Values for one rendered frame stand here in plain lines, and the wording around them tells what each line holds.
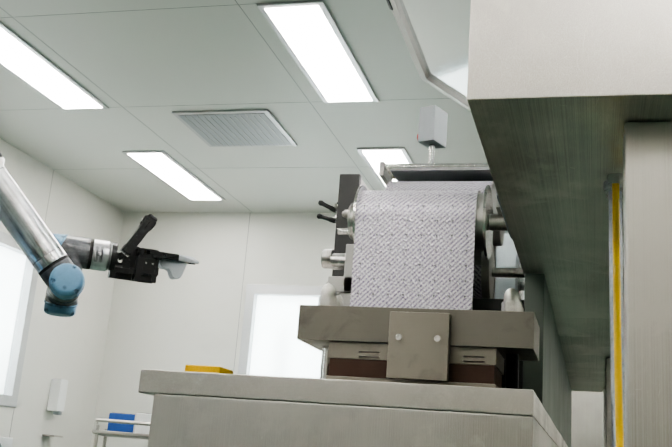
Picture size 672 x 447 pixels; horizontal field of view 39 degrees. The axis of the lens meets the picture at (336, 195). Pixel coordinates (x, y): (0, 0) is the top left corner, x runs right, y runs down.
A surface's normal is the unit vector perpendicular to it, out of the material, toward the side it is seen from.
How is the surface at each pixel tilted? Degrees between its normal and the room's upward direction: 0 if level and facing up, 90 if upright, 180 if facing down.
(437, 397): 90
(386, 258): 90
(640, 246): 90
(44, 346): 90
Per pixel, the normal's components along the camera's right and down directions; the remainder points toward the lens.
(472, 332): -0.26, -0.29
